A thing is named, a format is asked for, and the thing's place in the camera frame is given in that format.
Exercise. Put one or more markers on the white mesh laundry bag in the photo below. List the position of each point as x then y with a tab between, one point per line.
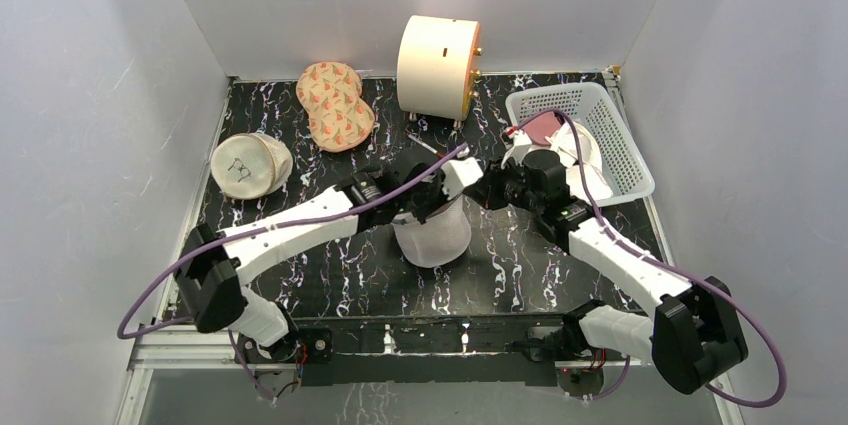
442	238

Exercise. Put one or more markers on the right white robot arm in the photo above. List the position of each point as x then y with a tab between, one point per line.
685	329

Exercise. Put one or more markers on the brown and white pen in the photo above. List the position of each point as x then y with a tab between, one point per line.
426	146

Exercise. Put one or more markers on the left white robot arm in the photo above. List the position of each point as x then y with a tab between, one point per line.
216	268

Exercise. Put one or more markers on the pink bra in basket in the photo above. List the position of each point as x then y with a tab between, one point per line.
542	127

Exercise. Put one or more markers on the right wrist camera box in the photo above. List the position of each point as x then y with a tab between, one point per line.
519	145

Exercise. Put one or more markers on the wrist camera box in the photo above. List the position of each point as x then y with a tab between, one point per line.
459	175
519	145

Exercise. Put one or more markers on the white cylindrical drum appliance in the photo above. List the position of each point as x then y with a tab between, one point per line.
435	70

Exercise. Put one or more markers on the white plastic mesh basket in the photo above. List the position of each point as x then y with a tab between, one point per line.
602	158

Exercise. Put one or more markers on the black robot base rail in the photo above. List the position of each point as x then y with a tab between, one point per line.
524	348

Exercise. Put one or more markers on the white bra in basket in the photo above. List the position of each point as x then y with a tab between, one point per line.
581	158

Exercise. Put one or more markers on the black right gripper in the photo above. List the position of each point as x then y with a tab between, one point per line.
500	185

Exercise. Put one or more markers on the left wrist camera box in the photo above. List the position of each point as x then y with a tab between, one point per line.
459	175

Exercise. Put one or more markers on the cream mesh laundry bag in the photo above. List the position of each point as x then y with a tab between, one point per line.
249	166

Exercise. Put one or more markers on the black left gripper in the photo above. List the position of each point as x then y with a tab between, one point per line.
437	183

